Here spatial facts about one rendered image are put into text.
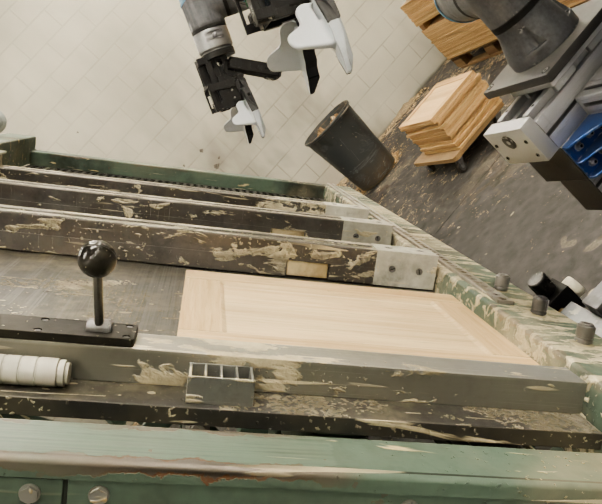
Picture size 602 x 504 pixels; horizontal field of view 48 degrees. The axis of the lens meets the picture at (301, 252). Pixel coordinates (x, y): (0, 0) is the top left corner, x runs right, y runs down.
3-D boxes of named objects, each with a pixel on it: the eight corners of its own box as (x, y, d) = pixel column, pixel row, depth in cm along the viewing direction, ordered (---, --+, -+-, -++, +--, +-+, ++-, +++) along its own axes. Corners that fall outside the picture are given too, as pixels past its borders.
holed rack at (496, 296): (514, 304, 109) (514, 301, 109) (496, 303, 109) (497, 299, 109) (333, 185, 269) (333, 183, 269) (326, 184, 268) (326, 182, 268)
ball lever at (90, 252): (114, 350, 72) (113, 260, 64) (78, 347, 72) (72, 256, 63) (119, 323, 75) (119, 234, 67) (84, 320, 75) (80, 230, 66)
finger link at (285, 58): (269, 94, 85) (256, 26, 78) (312, 79, 86) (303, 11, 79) (278, 105, 83) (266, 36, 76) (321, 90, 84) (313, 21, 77)
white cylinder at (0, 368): (-18, 387, 67) (65, 392, 68) (-17, 359, 66) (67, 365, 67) (-8, 375, 69) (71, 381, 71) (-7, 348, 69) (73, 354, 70)
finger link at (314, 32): (308, 88, 68) (272, 28, 72) (360, 70, 70) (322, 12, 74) (308, 66, 66) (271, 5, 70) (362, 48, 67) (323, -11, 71)
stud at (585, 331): (595, 347, 91) (600, 326, 91) (579, 346, 91) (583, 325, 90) (585, 341, 94) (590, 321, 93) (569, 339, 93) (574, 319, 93)
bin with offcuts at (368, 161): (410, 150, 550) (355, 94, 534) (371, 197, 544) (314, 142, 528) (386, 154, 600) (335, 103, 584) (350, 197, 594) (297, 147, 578)
